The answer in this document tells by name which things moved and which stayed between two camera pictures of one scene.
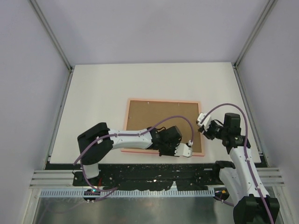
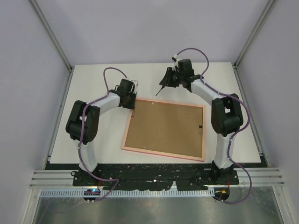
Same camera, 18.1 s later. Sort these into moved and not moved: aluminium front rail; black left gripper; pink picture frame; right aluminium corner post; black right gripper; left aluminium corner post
Moved: black right gripper; black left gripper
Not moved: left aluminium corner post; pink picture frame; right aluminium corner post; aluminium front rail
